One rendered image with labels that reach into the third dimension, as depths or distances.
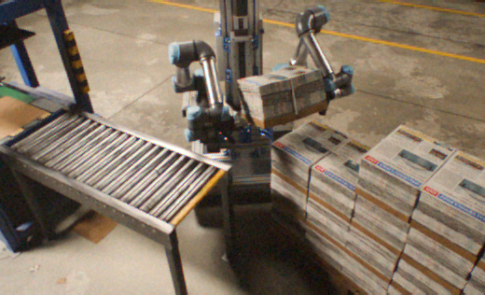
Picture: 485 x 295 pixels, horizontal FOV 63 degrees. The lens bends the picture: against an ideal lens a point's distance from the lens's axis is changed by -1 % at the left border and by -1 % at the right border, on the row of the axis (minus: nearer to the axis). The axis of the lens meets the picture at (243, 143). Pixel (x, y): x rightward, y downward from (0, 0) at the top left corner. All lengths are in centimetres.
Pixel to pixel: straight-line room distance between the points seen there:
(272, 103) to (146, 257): 144
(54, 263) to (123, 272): 49
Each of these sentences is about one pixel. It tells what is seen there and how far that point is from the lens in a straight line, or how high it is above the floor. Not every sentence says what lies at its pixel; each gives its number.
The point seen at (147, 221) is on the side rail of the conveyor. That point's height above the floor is 80.
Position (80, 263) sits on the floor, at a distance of 300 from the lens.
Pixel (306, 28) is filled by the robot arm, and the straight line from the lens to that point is 237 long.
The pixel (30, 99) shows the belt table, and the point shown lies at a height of 80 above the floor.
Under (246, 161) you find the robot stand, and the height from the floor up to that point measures 21.
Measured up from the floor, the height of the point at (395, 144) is 107.
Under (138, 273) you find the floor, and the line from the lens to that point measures 282.
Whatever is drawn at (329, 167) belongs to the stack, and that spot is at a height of 83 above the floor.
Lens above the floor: 224
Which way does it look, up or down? 38 degrees down
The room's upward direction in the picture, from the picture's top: 2 degrees counter-clockwise
